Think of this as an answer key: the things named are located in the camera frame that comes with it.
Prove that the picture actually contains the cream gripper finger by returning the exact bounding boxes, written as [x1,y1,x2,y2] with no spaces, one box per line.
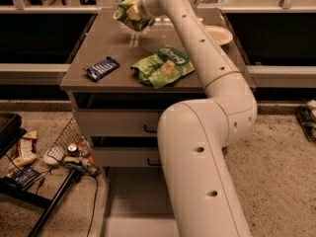
[126,5,142,21]

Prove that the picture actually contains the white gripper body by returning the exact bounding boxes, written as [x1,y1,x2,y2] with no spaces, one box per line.
[137,0,165,19]

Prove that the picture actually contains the green jalapeno chip bag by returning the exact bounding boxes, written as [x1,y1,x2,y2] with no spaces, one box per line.
[114,0,155,32]

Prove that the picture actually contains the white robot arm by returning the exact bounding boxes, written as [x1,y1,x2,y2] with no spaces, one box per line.
[132,0,257,237]

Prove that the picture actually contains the large green snack bag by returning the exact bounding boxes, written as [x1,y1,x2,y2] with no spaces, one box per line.
[131,45,195,89]

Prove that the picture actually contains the grey drawer cabinet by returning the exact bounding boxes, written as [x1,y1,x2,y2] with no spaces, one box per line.
[59,7,256,237]

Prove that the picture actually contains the open bottom drawer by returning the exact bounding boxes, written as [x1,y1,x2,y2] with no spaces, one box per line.
[103,167,179,237]

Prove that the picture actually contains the blue candy bar wrapper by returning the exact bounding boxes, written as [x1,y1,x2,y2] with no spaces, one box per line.
[85,56,119,81]

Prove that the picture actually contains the white paper bowl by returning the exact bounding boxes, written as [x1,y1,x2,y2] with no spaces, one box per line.
[206,26,233,45]

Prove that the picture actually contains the soda can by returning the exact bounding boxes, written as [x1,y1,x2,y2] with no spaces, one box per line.
[67,143,78,157]

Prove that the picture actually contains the white red snack box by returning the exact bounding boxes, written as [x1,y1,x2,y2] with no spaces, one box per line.
[10,131,38,169]

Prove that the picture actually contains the blue packet on floor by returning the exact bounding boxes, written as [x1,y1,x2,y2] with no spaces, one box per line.
[6,167,40,191]

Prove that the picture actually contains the top drawer with black handle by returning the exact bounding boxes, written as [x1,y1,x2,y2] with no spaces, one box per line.
[73,110,162,137]

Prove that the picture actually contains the drawer with black handle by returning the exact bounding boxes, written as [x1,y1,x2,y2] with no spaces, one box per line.
[91,147,161,167]
[73,110,162,137]

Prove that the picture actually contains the wire mesh basket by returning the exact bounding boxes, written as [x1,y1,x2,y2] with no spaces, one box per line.
[43,118,100,176]

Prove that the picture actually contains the middle drawer with black handle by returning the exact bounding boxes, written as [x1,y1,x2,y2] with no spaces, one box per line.
[91,147,161,167]

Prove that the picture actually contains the black power cable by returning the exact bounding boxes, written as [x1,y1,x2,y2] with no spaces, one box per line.
[86,175,100,237]

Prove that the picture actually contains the black cart frame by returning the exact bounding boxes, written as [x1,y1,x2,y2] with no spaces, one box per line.
[0,113,80,237]

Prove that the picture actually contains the right wire basket with items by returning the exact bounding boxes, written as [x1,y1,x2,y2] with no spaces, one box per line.
[295,100,316,143]

